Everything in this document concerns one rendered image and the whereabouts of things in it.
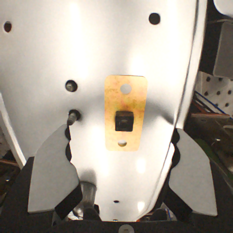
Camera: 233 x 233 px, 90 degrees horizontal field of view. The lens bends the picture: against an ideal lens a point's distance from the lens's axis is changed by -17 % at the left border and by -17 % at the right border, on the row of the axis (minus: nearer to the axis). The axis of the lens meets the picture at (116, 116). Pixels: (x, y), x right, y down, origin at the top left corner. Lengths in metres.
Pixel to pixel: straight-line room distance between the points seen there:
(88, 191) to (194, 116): 0.20
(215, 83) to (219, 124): 0.31
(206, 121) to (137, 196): 0.16
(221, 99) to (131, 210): 0.47
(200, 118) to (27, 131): 0.25
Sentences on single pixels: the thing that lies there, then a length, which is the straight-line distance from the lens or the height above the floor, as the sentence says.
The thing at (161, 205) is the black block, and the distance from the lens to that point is 0.31.
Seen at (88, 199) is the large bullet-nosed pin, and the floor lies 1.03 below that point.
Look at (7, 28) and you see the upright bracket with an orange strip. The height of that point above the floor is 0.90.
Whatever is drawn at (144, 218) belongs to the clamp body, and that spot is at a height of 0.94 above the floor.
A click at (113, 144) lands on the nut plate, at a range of 0.15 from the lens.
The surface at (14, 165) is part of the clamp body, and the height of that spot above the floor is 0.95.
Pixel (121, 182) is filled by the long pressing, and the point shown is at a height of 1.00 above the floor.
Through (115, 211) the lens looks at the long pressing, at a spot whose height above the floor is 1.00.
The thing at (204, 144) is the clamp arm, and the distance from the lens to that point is 0.20.
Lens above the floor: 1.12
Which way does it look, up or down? 62 degrees down
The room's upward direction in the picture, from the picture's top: 177 degrees counter-clockwise
